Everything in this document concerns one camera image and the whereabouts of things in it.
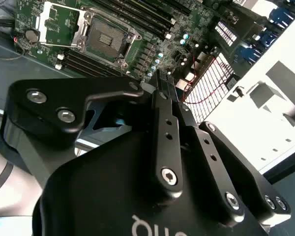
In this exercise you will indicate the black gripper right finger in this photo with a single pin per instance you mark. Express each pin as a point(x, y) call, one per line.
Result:
point(211, 172)

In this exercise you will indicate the metal socket cover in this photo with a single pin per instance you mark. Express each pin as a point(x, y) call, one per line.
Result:
point(42, 23)

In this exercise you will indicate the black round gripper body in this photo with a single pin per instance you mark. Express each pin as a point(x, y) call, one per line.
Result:
point(100, 186)

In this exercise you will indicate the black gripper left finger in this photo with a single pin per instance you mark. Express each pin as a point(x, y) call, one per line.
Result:
point(51, 98)

